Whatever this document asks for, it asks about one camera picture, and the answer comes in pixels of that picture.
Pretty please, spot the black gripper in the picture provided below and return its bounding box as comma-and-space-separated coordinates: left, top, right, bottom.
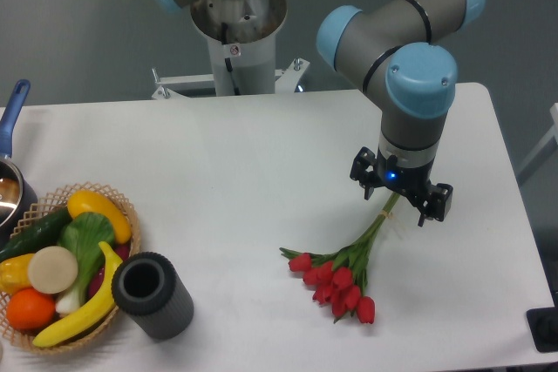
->
350, 145, 453, 227

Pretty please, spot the red tulip bouquet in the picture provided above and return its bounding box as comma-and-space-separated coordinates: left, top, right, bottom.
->
280, 193, 399, 324

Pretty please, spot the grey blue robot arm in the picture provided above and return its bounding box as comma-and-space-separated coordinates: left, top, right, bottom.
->
157, 0, 486, 221

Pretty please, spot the black device at edge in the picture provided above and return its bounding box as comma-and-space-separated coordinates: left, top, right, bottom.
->
526, 307, 557, 353

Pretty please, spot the dark grey ribbed vase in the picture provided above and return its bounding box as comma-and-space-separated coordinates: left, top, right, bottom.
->
112, 252, 194, 340

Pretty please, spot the red purple vegetable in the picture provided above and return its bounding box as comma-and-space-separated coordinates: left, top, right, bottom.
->
87, 243, 131, 300

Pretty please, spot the yellow squash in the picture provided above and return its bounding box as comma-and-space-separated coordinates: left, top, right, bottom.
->
66, 190, 133, 246

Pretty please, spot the green bok choy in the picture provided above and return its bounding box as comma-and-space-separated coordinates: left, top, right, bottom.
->
56, 212, 115, 317

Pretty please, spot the yellow banana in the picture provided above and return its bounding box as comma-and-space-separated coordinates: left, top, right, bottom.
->
32, 241, 123, 348

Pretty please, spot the green cucumber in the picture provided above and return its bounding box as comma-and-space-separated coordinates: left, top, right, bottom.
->
1, 206, 72, 261

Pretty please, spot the beige round disc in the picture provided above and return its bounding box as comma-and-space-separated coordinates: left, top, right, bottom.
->
27, 246, 78, 294

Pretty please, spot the orange fruit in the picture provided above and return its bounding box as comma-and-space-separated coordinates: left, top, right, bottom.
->
6, 287, 55, 330

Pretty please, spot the yellow bell pepper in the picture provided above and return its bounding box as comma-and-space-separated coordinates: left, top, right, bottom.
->
1, 254, 34, 294

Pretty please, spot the woven wicker basket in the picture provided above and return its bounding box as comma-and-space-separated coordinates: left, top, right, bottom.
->
1, 182, 141, 355

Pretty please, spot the white frame at right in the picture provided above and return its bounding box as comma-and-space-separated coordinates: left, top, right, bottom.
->
515, 103, 557, 186

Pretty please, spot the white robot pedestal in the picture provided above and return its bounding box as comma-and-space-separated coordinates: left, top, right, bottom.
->
152, 0, 310, 99

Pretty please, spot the black pedestal cable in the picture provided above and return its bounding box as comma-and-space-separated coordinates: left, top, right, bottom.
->
220, 21, 241, 97

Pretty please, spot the blue handled saucepan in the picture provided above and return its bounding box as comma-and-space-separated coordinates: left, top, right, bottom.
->
1, 79, 37, 247

